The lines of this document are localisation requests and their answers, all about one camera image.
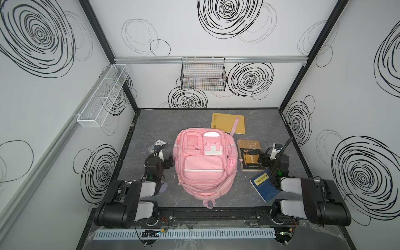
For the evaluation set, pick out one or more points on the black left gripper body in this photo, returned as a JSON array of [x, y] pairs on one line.
[[169, 161]]

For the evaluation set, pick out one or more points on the purple eraser pouch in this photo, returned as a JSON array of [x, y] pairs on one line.
[[163, 187]]

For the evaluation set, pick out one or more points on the blue book with yellow label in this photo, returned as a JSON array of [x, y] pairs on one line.
[[261, 183]]

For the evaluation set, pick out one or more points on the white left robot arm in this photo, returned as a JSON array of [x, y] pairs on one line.
[[123, 204]]

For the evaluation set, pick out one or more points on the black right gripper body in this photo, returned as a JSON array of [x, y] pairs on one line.
[[284, 157]]

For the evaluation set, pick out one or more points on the pink student backpack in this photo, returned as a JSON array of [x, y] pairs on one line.
[[206, 162]]

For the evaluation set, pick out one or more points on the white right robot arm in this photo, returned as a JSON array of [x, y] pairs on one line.
[[321, 201]]

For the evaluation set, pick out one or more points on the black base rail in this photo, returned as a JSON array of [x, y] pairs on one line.
[[172, 216]]

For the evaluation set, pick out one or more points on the black wire wall basket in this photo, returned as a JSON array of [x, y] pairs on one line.
[[203, 73]]

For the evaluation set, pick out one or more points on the white slotted cable duct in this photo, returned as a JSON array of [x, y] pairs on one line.
[[182, 234]]

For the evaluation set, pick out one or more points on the yellow padded envelope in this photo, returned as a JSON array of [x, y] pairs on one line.
[[225, 122]]

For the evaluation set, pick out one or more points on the small white card packet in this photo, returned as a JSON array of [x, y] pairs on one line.
[[160, 143]]

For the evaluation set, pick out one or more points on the white mesh wall shelf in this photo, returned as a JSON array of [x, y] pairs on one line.
[[104, 96]]

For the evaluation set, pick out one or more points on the clear plastic case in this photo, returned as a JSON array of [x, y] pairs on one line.
[[157, 152]]

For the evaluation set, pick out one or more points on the brown and black book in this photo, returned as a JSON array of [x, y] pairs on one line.
[[249, 154]]

